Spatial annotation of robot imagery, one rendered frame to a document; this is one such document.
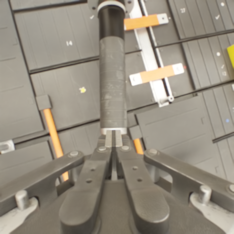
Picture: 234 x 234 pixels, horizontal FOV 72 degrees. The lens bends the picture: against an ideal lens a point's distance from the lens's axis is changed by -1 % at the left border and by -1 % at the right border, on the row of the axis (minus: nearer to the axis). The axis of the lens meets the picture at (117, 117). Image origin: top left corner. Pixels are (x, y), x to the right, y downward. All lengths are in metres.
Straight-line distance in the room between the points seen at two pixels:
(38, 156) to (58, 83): 0.17
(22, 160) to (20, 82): 0.17
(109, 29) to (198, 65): 0.29
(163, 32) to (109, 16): 0.23
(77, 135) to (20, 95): 0.15
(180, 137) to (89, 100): 0.24
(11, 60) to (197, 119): 0.46
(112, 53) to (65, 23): 0.20
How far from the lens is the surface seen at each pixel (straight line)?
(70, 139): 0.38
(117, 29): 0.30
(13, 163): 0.41
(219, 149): 0.53
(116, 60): 0.28
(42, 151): 0.39
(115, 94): 0.26
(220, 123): 0.53
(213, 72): 0.54
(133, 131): 0.37
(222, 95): 0.54
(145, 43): 0.48
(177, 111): 0.44
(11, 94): 0.41
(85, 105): 0.38
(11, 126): 0.40
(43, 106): 0.37
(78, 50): 0.42
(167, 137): 0.42
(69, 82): 0.40
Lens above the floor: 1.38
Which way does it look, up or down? 78 degrees down
